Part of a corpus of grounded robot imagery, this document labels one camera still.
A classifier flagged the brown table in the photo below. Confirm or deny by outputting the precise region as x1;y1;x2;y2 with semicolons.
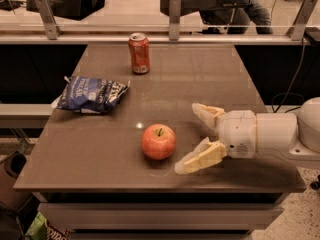
15;43;305;240

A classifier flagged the right metal bracket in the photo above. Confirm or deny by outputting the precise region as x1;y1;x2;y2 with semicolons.
286;0;318;41

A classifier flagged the orange soda can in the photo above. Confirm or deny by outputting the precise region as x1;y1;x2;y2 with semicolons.
128;33;150;74

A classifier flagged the metal bracket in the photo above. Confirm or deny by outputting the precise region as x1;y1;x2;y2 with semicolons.
286;0;318;41
34;0;61;40
169;0;181;41

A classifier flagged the middle metal bracket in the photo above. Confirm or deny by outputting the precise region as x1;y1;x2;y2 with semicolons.
169;0;181;41

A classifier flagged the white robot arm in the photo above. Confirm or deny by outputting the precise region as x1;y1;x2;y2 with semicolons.
174;97;320;174

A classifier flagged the seated person in jeans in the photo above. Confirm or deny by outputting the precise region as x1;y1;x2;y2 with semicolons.
199;0;273;34

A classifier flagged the left metal bracket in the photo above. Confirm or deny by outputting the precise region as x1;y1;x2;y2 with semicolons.
34;0;61;40

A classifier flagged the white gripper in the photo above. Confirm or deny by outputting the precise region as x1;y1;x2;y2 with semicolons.
174;103;256;175

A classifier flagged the blue chip bag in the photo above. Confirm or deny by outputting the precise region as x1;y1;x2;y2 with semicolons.
51;76;130;114

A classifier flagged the grey bin with hole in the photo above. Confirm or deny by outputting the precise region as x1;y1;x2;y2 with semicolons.
0;151;32;212

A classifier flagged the green snack bag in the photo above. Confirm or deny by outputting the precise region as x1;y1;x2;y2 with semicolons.
24;212;69;240

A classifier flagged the black caster wheel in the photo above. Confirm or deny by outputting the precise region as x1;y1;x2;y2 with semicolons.
310;175;320;190

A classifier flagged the black cable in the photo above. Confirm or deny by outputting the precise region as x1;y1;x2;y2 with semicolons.
270;42;308;114

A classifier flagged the glass railing panel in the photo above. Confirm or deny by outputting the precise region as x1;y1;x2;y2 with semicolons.
0;0;320;35

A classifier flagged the red apple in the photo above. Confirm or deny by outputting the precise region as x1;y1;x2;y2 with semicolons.
141;124;176;160

